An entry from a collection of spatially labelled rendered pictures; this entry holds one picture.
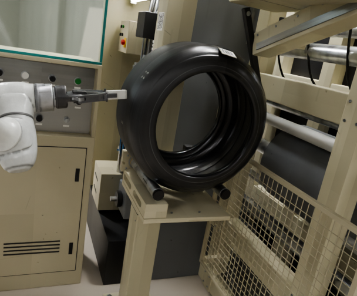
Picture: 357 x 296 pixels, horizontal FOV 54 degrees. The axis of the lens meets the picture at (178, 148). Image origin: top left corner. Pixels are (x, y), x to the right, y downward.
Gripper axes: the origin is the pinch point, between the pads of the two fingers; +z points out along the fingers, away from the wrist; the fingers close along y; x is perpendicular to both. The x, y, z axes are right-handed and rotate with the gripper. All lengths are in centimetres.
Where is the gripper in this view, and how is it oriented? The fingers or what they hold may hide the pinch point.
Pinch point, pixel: (116, 94)
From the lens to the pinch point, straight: 125.3
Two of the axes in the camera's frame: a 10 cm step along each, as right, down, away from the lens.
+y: -3.6, -3.2, 8.8
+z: 9.3, -0.9, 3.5
